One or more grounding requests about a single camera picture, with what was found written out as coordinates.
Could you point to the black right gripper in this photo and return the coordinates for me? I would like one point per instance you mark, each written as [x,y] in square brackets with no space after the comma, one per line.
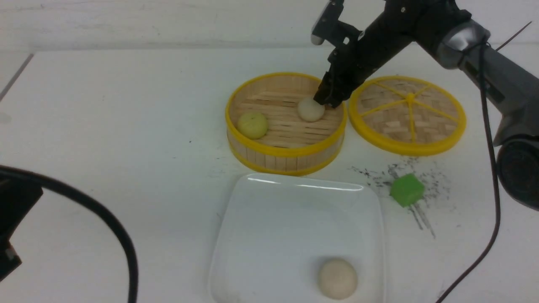
[352,64]

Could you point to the white steamed bun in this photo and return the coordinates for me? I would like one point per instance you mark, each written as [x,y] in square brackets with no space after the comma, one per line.
[337,279]
[309,110]

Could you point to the yellow steamed bun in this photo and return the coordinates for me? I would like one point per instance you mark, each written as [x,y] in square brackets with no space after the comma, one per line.
[253,125]

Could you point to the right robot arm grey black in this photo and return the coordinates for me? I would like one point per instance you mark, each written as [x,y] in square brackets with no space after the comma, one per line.
[455,41]

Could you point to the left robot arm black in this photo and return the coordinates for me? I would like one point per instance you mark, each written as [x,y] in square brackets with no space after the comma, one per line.
[16,200]

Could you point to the white square plate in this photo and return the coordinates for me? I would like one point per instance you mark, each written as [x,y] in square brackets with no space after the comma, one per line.
[278,231]

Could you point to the white steamed bun on plate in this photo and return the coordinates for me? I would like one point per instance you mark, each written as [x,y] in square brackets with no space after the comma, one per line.
[337,279]

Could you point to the bamboo steamer basket yellow rims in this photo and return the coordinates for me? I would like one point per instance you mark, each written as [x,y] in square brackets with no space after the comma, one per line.
[291,146]

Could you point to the bamboo steamer lid yellow rim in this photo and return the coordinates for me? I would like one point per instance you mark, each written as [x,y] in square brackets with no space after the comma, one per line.
[407,116]

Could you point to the green cube block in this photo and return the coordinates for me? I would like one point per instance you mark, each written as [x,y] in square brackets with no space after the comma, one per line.
[407,190]

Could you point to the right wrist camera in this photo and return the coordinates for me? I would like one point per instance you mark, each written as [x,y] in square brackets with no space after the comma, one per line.
[329,28]

